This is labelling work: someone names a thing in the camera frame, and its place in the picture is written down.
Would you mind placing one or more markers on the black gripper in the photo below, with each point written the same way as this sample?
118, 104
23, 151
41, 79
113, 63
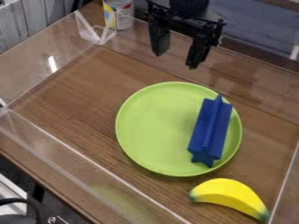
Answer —
189, 17

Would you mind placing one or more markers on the yellow toy banana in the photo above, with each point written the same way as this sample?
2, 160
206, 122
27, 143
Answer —
233, 194

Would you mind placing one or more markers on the green round plate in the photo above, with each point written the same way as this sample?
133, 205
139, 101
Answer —
154, 127

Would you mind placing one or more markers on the white labelled container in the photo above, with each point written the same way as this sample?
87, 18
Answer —
119, 12

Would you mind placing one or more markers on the blue star-shaped block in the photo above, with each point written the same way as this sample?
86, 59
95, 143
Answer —
210, 131

